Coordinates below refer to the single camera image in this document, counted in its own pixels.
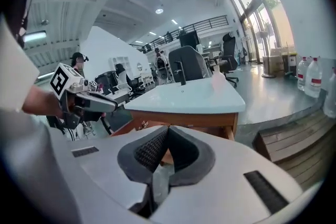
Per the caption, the clear water jug red label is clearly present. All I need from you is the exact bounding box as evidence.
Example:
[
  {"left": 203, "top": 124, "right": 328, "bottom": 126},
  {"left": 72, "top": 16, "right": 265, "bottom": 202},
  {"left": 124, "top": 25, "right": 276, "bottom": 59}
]
[
  {"left": 304, "top": 57, "right": 323, "bottom": 99},
  {"left": 297, "top": 57, "right": 309, "bottom": 91},
  {"left": 322, "top": 67, "right": 336, "bottom": 119}
]

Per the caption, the black monitor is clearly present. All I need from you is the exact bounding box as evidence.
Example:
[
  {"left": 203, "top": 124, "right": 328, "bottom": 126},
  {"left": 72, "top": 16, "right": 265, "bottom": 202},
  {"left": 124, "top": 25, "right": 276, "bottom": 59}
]
[{"left": 179, "top": 30, "right": 200, "bottom": 49}]

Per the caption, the white partition panel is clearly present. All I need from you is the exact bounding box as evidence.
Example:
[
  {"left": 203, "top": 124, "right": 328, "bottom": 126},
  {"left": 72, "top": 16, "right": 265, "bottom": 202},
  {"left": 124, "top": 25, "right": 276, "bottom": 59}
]
[{"left": 78, "top": 26, "right": 151, "bottom": 87}]

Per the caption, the pale pink bottle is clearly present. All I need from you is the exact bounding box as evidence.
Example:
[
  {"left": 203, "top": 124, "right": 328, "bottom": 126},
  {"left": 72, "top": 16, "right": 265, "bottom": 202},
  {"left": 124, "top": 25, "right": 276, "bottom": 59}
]
[{"left": 211, "top": 65, "right": 226, "bottom": 92}]

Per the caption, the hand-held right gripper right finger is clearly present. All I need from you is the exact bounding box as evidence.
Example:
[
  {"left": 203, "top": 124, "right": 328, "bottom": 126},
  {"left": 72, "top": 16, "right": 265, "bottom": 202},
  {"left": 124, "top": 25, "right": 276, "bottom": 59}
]
[{"left": 154, "top": 125, "right": 302, "bottom": 224}]

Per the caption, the white ceramic sink top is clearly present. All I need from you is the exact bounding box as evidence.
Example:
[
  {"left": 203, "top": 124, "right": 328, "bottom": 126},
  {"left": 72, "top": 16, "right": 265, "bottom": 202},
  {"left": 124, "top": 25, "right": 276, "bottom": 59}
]
[{"left": 124, "top": 77, "right": 246, "bottom": 115}]

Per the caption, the cardboard box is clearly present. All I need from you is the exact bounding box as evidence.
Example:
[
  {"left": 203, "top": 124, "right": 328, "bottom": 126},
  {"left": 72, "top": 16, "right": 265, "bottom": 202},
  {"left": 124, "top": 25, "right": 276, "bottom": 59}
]
[{"left": 262, "top": 48, "right": 286, "bottom": 77}]

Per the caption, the wooden sink cabinet frame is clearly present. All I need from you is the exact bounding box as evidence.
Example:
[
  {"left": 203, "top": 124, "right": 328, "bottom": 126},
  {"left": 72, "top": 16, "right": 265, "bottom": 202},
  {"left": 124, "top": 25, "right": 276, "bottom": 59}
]
[{"left": 130, "top": 109, "right": 240, "bottom": 141}]

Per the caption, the rectangular ceiling light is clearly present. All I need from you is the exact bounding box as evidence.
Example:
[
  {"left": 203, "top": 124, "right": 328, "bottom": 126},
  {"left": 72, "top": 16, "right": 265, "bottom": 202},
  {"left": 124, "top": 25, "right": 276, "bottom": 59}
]
[{"left": 22, "top": 30, "right": 47, "bottom": 42}]

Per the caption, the black mezzanine railing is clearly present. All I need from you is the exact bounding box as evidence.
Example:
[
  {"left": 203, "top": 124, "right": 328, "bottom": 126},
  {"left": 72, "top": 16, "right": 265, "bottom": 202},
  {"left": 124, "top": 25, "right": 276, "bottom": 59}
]
[{"left": 130, "top": 15, "right": 228, "bottom": 54}]

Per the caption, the yellow-lidded bin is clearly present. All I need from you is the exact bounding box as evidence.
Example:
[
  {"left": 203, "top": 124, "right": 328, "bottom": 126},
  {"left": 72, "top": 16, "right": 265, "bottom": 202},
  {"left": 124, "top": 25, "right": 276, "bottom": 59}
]
[{"left": 282, "top": 51, "right": 299, "bottom": 76}]

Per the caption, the wooden slatted platform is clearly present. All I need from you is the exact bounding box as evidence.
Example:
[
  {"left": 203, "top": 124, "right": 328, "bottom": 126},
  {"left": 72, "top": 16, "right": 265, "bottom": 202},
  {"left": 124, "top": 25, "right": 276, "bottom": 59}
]
[{"left": 253, "top": 110, "right": 336, "bottom": 189}]

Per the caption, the dark grey chair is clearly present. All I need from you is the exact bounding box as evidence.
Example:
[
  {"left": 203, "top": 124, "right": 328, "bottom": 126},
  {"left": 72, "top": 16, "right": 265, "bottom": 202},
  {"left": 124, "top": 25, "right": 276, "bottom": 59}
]
[{"left": 167, "top": 45, "right": 211, "bottom": 84}]

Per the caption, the person's left forearm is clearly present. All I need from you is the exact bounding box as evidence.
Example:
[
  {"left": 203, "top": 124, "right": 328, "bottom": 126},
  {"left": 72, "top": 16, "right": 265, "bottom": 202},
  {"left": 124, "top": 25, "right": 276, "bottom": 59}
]
[{"left": 22, "top": 84, "right": 64, "bottom": 118}]

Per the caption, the black office chair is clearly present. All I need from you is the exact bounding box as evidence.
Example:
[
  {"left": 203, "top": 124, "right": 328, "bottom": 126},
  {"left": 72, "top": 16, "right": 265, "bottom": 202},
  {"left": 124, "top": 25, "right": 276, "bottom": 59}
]
[{"left": 219, "top": 33, "right": 239, "bottom": 87}]

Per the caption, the white office chair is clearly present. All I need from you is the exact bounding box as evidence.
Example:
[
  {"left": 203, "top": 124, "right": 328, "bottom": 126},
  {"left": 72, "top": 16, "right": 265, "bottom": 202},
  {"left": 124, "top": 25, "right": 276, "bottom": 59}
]
[{"left": 112, "top": 62, "right": 145, "bottom": 95}]

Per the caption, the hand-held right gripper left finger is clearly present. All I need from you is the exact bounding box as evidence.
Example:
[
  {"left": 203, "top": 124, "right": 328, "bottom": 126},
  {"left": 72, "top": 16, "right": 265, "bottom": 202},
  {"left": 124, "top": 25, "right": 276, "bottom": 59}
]
[{"left": 51, "top": 125, "right": 169, "bottom": 224}]

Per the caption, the black faucet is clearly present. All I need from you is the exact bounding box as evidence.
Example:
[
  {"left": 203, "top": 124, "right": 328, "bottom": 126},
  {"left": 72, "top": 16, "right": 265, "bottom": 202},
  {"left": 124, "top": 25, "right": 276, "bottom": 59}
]
[{"left": 174, "top": 60, "right": 187, "bottom": 86}]

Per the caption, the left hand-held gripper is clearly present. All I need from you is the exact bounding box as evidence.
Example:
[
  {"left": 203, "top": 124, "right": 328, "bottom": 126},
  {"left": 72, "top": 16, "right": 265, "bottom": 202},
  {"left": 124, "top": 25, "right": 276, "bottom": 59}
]
[{"left": 49, "top": 62, "right": 119, "bottom": 130}]

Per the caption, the grey round platform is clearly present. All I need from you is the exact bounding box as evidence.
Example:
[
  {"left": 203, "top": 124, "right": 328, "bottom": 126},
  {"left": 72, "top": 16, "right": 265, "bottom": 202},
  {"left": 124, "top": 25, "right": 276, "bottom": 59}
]
[{"left": 236, "top": 64, "right": 329, "bottom": 126}]

